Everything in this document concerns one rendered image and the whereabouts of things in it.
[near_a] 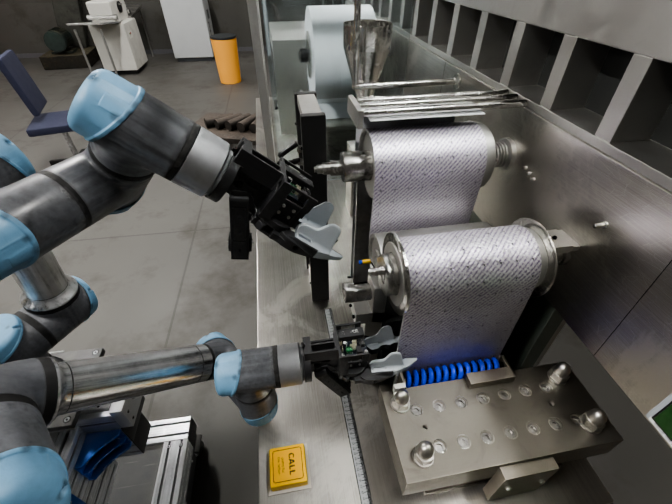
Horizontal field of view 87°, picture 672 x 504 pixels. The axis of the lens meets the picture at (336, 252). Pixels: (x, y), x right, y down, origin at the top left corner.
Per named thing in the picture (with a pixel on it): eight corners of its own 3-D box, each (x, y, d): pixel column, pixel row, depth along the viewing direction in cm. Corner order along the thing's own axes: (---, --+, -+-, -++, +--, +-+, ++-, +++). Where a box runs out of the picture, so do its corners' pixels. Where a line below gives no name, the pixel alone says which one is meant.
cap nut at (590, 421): (574, 415, 66) (585, 403, 63) (592, 412, 67) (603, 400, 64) (588, 435, 63) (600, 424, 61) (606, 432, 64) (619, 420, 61)
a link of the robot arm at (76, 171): (31, 197, 44) (39, 147, 37) (107, 159, 52) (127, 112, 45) (83, 243, 46) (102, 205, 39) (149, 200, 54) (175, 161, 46)
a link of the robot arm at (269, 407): (255, 376, 81) (247, 347, 73) (287, 410, 75) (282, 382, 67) (225, 400, 76) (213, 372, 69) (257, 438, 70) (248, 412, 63)
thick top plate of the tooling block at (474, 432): (378, 406, 74) (380, 391, 70) (553, 376, 79) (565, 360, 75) (402, 495, 62) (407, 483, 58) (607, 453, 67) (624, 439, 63)
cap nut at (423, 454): (409, 447, 62) (412, 436, 59) (429, 443, 63) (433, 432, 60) (416, 470, 59) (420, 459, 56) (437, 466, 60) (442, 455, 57)
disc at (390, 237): (379, 275, 74) (385, 215, 64) (381, 274, 74) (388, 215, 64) (401, 333, 63) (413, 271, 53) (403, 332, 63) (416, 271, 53)
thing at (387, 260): (374, 264, 68) (382, 246, 61) (384, 263, 68) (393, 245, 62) (382, 301, 65) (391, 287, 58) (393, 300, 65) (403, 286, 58)
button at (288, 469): (270, 453, 73) (269, 448, 72) (304, 447, 74) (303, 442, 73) (271, 492, 68) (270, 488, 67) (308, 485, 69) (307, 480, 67)
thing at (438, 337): (392, 372, 74) (403, 314, 62) (497, 355, 77) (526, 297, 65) (393, 374, 74) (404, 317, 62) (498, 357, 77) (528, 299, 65)
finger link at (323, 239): (364, 248, 50) (312, 212, 47) (337, 274, 53) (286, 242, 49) (361, 236, 53) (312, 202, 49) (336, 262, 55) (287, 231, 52)
